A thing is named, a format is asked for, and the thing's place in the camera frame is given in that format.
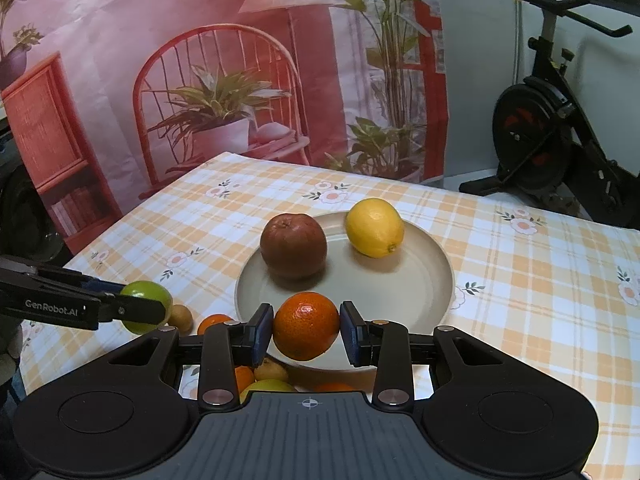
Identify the brown longan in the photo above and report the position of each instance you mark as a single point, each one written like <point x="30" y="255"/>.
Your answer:
<point x="181" y="319"/>
<point x="271" y="371"/>

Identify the brown-red pomegranate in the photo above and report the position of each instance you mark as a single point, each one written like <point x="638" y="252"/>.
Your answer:
<point x="294" y="245"/>

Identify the black exercise bike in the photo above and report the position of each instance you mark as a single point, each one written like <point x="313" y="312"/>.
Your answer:
<point x="540" y="145"/>

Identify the printed pink backdrop cloth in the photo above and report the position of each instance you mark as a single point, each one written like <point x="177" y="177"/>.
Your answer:
<point x="200" y="60"/>

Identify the person's left hand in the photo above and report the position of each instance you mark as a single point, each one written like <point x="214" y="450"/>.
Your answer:
<point x="9" y="355"/>

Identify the small green apple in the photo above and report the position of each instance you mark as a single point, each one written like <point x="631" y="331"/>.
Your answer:
<point x="142" y="291"/>

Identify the yellow lemon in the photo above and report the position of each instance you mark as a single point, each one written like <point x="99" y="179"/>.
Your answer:
<point x="374" y="227"/>

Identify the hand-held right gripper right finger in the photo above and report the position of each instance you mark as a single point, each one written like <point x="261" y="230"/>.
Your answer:
<point x="350" y="335"/>

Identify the checked floral tablecloth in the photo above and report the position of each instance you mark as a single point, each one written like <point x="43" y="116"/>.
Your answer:
<point x="525" y="310"/>

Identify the dark round appliance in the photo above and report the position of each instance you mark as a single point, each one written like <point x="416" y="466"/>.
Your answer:
<point x="25" y="215"/>

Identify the yellow-green apple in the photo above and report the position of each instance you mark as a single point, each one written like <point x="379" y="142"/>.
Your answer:
<point x="267" y="389"/>

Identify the mandarin orange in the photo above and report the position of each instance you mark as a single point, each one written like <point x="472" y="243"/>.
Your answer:
<point x="215" y="322"/>
<point x="244" y="379"/>
<point x="334" y="388"/>
<point x="306" y="325"/>

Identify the beige plate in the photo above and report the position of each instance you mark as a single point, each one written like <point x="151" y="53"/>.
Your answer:
<point x="400" y="285"/>

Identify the metal pole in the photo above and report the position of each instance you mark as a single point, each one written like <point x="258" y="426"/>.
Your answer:
<point x="517" y="35"/>

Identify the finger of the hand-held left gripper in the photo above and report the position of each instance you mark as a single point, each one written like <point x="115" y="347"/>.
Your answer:
<point x="95" y="282"/>
<point x="140" y="309"/>

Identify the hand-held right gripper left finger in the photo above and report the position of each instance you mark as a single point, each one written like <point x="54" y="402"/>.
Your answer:
<point x="262" y="335"/>

